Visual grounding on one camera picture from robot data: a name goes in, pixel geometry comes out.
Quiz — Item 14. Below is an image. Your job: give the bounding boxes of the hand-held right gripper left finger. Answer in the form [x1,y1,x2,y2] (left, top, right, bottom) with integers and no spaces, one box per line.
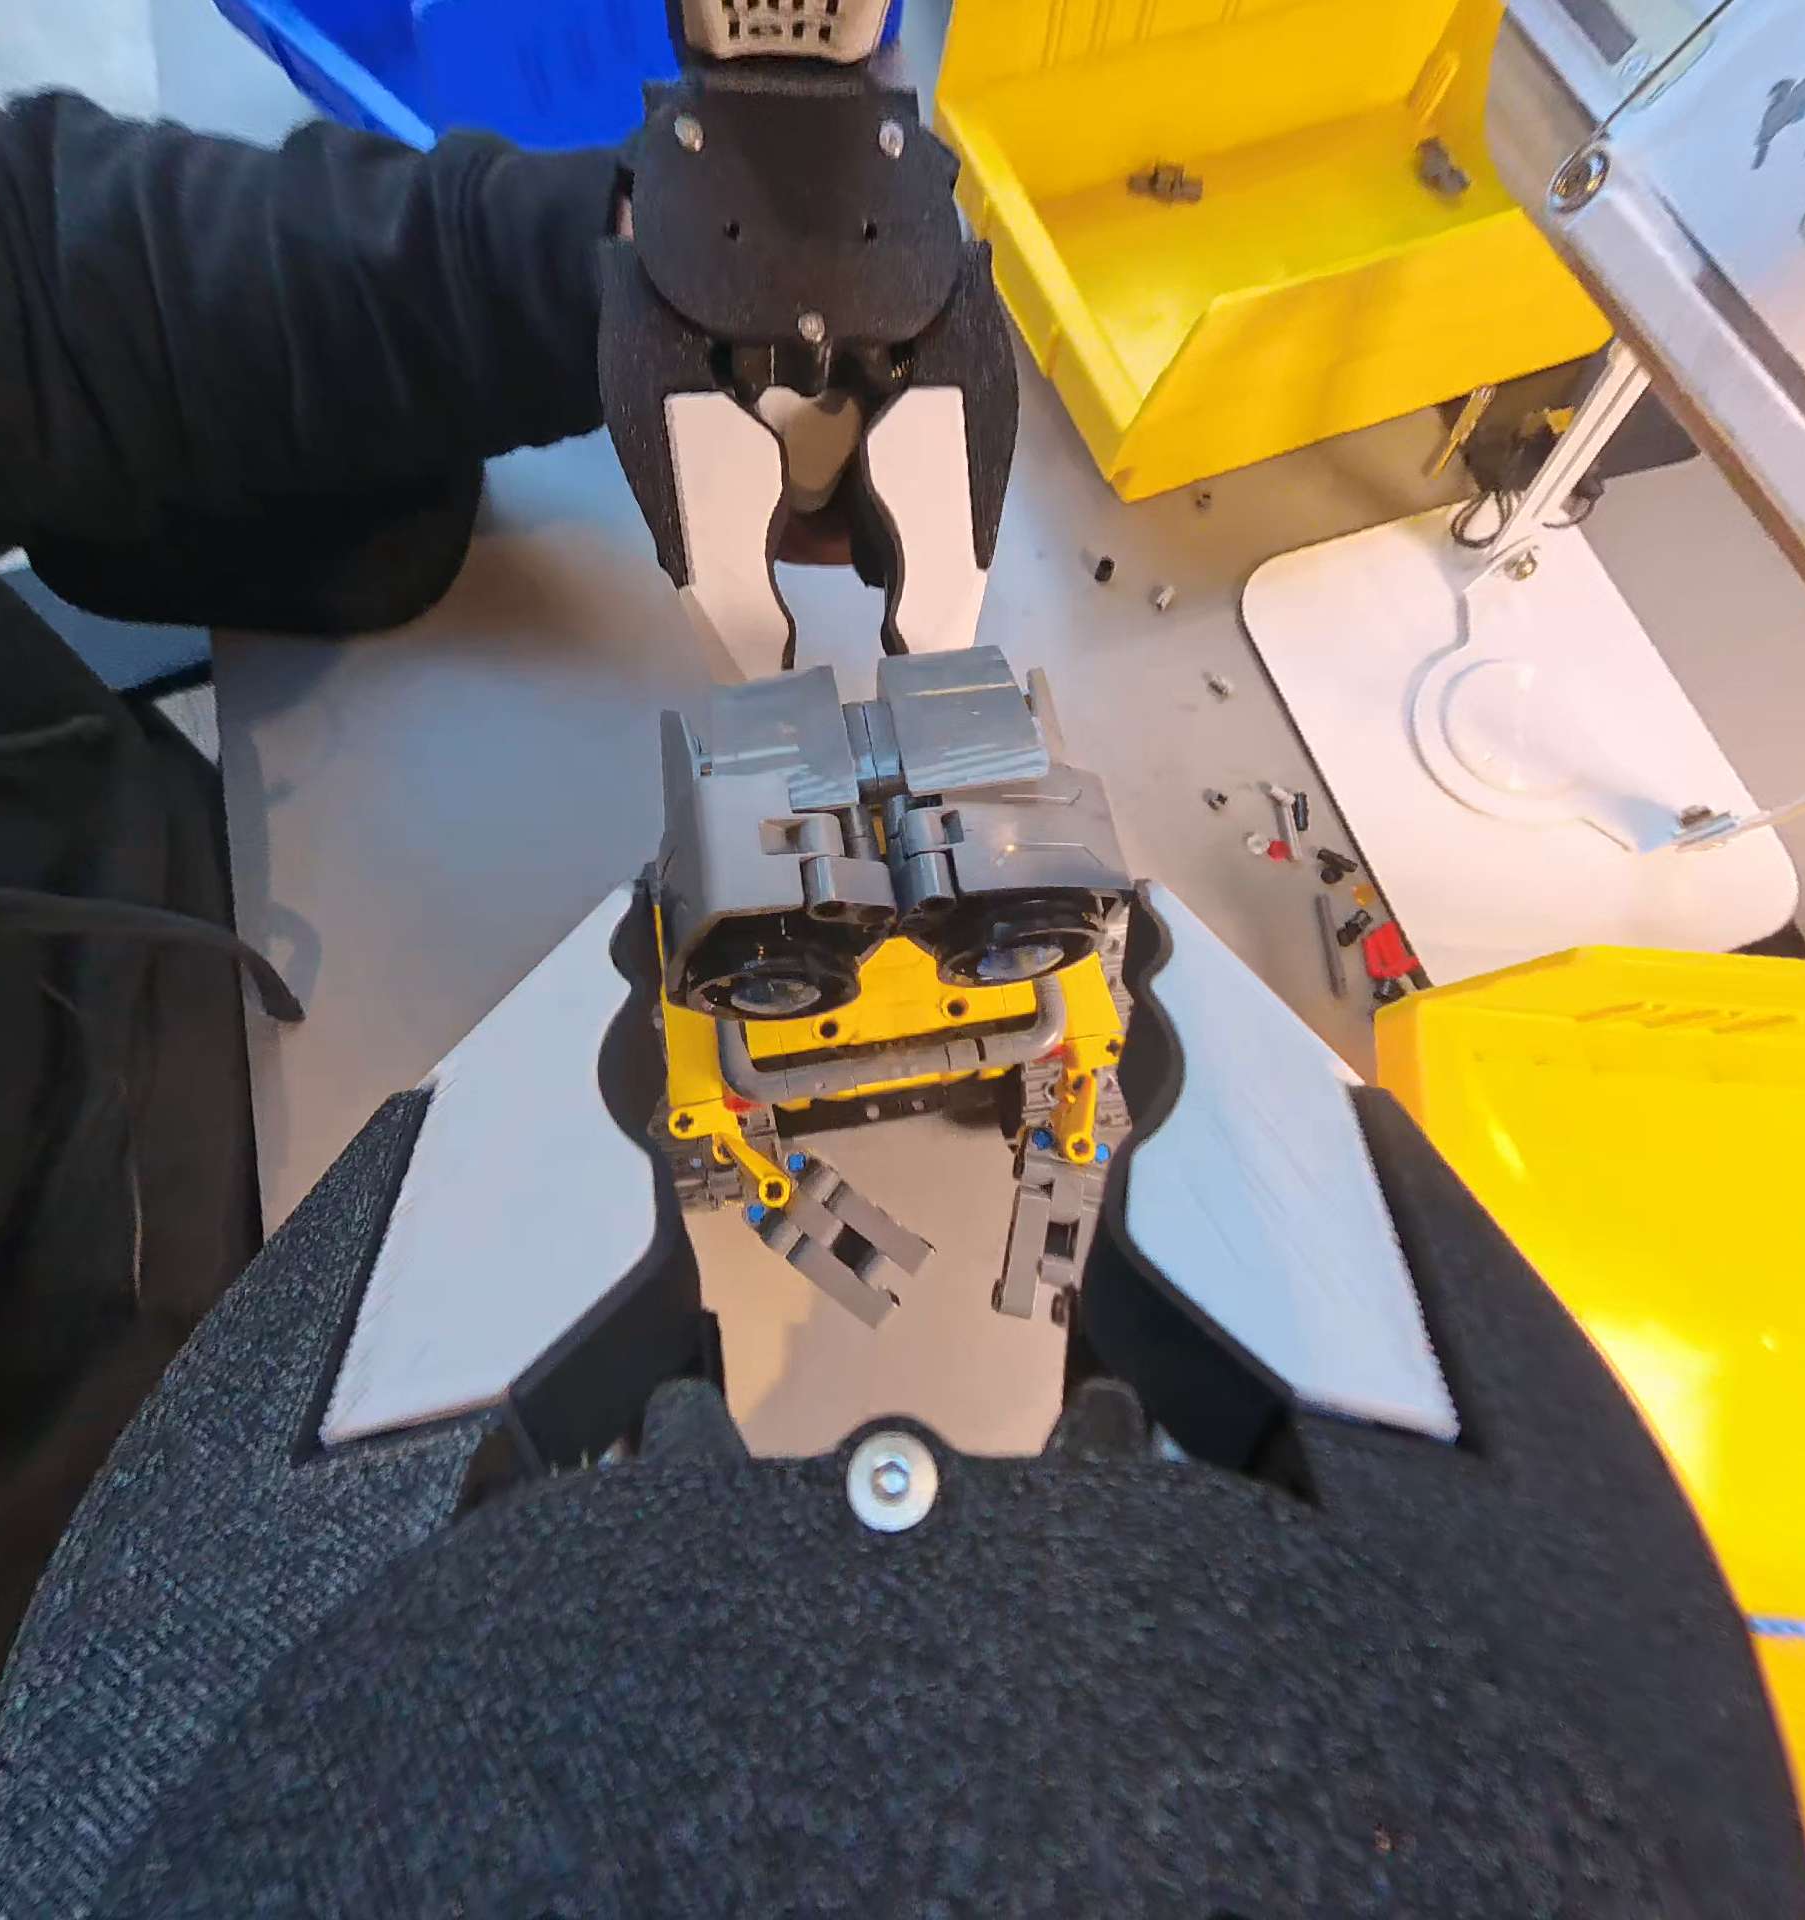
[319,886,703,1447]

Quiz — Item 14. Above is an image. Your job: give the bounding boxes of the yellow plastic bin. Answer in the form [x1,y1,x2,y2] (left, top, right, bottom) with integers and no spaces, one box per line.
[1375,946,1805,1920]
[934,0,1617,506]

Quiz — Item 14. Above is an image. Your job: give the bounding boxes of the grey toy robot head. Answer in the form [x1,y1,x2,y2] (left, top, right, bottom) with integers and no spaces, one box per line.
[649,647,1137,1039]

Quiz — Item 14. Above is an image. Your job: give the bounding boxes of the white book stand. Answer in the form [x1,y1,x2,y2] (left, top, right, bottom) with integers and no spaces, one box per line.
[1239,77,1805,992]

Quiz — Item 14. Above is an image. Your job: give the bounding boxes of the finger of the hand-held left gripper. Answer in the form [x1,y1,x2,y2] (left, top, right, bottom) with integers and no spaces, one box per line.
[852,378,996,661]
[664,386,805,687]

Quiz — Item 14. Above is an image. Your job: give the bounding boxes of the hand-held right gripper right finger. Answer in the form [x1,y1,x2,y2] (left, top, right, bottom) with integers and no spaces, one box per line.
[1083,880,1464,1442]

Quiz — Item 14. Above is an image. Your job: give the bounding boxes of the building instruction booklet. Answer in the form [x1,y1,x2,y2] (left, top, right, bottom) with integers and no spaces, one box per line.
[1503,0,1805,457]

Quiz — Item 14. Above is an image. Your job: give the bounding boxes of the scattered small building pieces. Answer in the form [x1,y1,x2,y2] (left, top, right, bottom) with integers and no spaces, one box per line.
[1083,480,1432,1014]

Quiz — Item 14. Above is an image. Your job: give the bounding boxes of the yellow tracked toy robot body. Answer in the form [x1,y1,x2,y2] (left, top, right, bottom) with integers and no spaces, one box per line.
[649,925,1143,1331]

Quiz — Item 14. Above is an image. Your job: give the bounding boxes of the blue plastic bin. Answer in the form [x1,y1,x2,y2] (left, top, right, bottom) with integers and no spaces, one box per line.
[213,0,910,151]

